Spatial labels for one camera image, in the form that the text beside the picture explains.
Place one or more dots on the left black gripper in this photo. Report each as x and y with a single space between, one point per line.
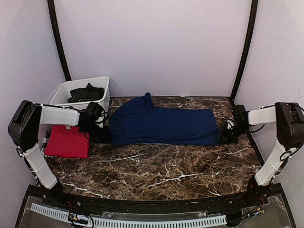
104 137

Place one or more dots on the white plastic bin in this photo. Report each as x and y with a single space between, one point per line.
62 94

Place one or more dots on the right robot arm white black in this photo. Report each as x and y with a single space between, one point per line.
287 121

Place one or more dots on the black curved front rail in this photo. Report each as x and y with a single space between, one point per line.
230 205

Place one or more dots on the right black frame post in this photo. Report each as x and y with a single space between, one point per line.
245 51

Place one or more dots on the left black frame post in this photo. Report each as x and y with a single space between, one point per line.
57 38

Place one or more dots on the black white striped folded cloth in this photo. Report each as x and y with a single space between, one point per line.
45 143

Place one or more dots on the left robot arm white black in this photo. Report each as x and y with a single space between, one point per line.
30 118

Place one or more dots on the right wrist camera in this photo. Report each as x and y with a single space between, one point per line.
230 123

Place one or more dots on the black clothes in bin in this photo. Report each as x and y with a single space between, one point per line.
87 94

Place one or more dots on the navy blue t-shirt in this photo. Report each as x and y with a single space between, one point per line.
140 121

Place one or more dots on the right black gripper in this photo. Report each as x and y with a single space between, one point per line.
224 138

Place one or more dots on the white slotted cable duct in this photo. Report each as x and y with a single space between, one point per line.
131 220

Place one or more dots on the folded red t-shirt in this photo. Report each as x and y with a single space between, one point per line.
67 142

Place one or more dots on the black frame post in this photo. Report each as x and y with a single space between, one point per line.
57 38
245 51

